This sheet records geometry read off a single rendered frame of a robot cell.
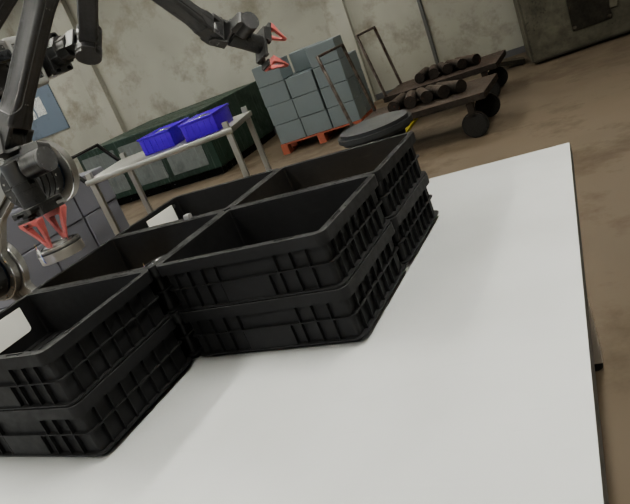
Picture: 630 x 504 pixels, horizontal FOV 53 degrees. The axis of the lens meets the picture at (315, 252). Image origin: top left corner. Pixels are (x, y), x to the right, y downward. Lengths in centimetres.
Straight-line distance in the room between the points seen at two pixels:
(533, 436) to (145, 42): 991
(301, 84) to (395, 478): 668
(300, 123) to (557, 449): 681
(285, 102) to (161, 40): 336
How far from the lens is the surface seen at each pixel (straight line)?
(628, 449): 188
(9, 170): 154
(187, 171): 826
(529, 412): 90
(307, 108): 739
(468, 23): 882
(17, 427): 136
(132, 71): 1071
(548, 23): 751
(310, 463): 94
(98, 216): 471
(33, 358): 116
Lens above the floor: 124
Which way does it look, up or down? 18 degrees down
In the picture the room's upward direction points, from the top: 22 degrees counter-clockwise
